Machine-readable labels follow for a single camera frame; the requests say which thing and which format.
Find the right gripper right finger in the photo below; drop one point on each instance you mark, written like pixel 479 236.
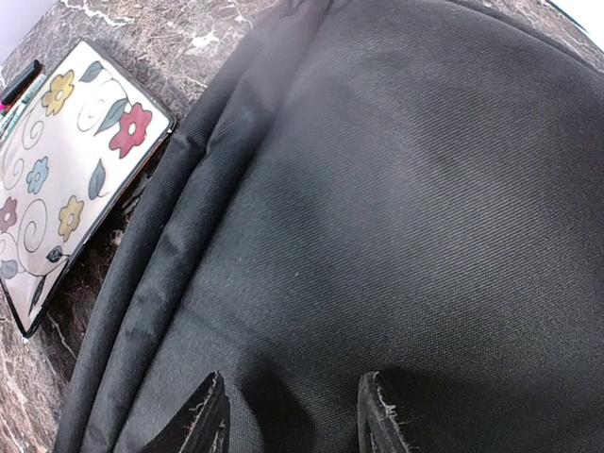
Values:
pixel 384 423

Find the black marker with pink cap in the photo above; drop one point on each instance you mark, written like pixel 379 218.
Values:
pixel 19 84

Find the black student backpack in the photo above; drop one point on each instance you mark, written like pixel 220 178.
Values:
pixel 408 187

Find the square floral ceramic plate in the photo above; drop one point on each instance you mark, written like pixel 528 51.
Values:
pixel 81 141

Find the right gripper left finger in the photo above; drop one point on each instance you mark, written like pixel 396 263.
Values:
pixel 203 422

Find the grey white marker pen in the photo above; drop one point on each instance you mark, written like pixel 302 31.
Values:
pixel 10 119

